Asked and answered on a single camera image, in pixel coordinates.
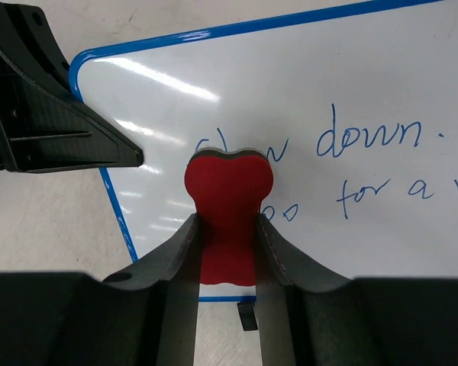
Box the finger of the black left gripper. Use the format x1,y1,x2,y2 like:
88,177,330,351
13,4,143,173

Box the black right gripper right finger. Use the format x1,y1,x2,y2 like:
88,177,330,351
254,215,366,365

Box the blue framed whiteboard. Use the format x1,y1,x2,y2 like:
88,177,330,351
68,0,458,304

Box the red bone-shaped eraser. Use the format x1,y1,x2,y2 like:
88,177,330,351
184,148,274,287

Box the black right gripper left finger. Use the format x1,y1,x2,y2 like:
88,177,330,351
102,213,202,365

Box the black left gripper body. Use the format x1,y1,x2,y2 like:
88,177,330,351
0,2,31,172

